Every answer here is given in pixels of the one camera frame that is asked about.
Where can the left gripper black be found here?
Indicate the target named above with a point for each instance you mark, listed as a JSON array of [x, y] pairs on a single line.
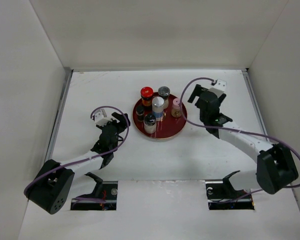
[[123, 121]]

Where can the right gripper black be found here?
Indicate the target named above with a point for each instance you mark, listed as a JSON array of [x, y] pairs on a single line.
[[197, 92]]

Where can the small dark spice bottle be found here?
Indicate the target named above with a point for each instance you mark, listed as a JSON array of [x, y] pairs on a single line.
[[140, 112]]

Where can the black cap white bottle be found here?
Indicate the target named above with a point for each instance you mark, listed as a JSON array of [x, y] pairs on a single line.
[[150, 123]]

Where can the pink cap bottle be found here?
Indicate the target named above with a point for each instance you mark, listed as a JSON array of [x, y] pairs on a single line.
[[176, 110]]

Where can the grey lid white shaker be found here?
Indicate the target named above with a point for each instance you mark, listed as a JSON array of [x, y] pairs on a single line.
[[164, 93]]

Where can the red lid sauce jar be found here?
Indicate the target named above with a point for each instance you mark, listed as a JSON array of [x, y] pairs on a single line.
[[146, 94]]

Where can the silver lid blue label bottle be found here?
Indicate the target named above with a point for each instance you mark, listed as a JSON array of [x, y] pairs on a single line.
[[158, 108]]

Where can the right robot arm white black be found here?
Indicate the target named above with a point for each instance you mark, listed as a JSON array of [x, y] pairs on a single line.
[[275, 166]]

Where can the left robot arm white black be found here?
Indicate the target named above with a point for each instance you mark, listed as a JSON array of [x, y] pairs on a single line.
[[51, 187]]

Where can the red round tray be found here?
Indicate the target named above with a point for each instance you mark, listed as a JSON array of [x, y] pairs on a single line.
[[165, 129]]

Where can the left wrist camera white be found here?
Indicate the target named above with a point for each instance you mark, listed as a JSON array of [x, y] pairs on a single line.
[[100, 118]]

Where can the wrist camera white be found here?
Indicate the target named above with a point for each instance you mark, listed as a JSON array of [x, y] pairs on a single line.
[[100, 118], [219, 87]]

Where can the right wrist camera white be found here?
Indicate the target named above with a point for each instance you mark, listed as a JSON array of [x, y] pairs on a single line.
[[219, 87]]

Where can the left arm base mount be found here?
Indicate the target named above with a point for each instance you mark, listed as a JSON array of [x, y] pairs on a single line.
[[102, 198]]

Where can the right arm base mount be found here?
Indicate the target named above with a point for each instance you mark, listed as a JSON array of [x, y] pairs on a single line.
[[222, 196]]

